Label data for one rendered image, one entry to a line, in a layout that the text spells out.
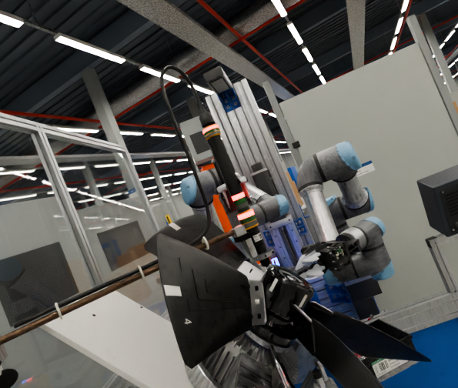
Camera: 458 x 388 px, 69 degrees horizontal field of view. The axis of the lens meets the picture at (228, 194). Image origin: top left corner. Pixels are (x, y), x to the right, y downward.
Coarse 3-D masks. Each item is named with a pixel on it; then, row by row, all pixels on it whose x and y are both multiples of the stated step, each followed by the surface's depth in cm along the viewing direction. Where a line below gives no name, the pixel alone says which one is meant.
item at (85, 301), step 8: (232, 232) 84; (216, 240) 82; (200, 248) 80; (144, 272) 73; (152, 272) 74; (128, 280) 72; (136, 280) 73; (112, 288) 70; (120, 288) 71; (88, 296) 68; (96, 296) 68; (72, 304) 66; (80, 304) 67; (56, 312) 65; (64, 312) 65; (40, 320) 63; (48, 320) 64; (24, 328) 62; (32, 328) 63; (0, 336) 61; (8, 336) 61; (16, 336) 62; (0, 344) 60
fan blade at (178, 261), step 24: (168, 240) 60; (168, 264) 56; (192, 264) 60; (216, 264) 65; (192, 288) 56; (216, 288) 61; (240, 288) 67; (192, 312) 54; (216, 312) 58; (240, 312) 64; (192, 336) 51; (216, 336) 56; (192, 360) 49
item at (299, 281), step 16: (272, 272) 74; (288, 272) 82; (288, 288) 72; (304, 288) 72; (272, 304) 72; (288, 304) 72; (304, 304) 73; (272, 320) 74; (288, 320) 73; (272, 336) 71; (288, 336) 73
